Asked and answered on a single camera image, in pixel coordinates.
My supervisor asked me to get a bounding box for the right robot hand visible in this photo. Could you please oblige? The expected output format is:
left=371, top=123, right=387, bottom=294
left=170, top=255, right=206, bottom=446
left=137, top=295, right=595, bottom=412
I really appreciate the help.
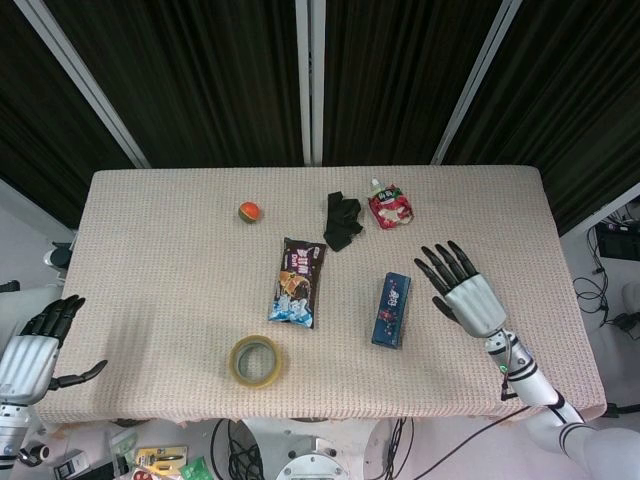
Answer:
left=413, top=240, right=507, bottom=339

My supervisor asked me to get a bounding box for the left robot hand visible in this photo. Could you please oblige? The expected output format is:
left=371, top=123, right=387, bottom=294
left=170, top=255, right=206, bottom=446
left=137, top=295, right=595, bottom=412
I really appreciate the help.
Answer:
left=0, top=294, right=109, bottom=407

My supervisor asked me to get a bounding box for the blue glasses case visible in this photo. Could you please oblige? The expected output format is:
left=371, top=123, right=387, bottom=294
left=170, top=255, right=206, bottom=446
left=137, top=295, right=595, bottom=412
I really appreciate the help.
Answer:
left=370, top=271, right=414, bottom=349

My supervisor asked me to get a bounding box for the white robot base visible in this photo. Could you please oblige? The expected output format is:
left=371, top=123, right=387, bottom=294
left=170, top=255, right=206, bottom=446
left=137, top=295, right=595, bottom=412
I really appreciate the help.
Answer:
left=238, top=417, right=397, bottom=480

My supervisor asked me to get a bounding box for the black small box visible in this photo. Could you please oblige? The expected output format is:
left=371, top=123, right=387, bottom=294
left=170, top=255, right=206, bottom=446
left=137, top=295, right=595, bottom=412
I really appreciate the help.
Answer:
left=52, top=448, right=92, bottom=480

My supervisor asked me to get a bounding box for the grey round floor device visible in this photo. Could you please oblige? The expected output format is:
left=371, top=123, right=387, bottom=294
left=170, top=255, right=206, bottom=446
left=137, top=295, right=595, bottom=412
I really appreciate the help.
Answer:
left=42, top=241, right=77, bottom=275

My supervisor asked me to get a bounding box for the red drink pouch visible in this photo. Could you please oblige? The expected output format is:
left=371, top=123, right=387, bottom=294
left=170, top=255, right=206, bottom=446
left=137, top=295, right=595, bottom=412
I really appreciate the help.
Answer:
left=367, top=178, right=416, bottom=231

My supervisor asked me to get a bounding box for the black crumpled cloth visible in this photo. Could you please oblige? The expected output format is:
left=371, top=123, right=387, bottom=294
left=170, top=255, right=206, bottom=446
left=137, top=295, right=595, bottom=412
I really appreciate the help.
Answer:
left=322, top=191, right=365, bottom=253

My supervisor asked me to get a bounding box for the black flat floor device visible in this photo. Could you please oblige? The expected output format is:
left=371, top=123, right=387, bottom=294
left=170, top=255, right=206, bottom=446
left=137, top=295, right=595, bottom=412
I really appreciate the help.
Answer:
left=596, top=223, right=640, bottom=259

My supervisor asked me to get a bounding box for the yellow packet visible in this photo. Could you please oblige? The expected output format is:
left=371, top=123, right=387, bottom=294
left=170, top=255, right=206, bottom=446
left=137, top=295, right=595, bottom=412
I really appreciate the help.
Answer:
left=133, top=445, right=190, bottom=475

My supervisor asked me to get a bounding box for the beige woven tablecloth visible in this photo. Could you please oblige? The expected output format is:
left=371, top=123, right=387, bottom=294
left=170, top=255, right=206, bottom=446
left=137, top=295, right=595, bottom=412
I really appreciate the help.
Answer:
left=37, top=165, right=609, bottom=427

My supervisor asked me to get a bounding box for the brown and blue snack bag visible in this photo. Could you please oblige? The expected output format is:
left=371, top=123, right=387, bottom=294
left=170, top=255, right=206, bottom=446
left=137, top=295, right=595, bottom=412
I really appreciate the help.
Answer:
left=267, top=236, right=327, bottom=330

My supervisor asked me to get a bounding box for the green packet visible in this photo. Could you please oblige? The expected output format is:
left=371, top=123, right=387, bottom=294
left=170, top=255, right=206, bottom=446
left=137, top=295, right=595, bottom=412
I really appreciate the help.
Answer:
left=180, top=456, right=212, bottom=480

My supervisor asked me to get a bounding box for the black pleated curtain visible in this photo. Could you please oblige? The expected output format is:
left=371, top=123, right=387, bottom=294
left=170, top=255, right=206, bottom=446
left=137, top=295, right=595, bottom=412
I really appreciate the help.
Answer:
left=321, top=0, right=509, bottom=166
left=0, top=0, right=137, bottom=230
left=43, top=0, right=307, bottom=169
left=441, top=0, right=640, bottom=237

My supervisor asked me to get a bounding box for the yellow tape roll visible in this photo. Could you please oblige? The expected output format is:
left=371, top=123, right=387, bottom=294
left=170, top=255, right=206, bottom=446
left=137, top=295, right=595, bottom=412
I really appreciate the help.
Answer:
left=228, top=334, right=284, bottom=388

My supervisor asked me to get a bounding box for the orange and green ball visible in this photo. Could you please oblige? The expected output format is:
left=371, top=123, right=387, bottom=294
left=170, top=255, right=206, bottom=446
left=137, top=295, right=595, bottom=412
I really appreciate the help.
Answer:
left=237, top=200, right=264, bottom=225

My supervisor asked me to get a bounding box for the white frame post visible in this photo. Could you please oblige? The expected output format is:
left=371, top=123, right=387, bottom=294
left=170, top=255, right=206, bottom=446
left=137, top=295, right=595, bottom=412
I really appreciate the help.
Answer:
left=294, top=0, right=327, bottom=167
left=12, top=0, right=152, bottom=169
left=431, top=0, right=524, bottom=165

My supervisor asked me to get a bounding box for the black coiled cable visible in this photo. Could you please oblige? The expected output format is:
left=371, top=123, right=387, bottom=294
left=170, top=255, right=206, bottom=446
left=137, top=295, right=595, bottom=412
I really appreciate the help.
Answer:
left=209, top=418, right=265, bottom=480

